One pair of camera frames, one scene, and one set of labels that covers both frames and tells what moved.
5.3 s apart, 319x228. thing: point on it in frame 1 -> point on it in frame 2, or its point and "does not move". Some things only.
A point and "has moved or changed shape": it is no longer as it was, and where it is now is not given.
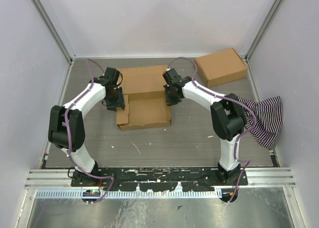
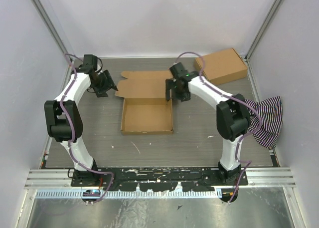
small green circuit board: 92,192 does not move
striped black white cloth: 268,126 does not move
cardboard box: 145,98 has moved or changed shape
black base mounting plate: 160,178 does not move
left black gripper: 111,106 -> 108,84
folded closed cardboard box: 221,67 does not move
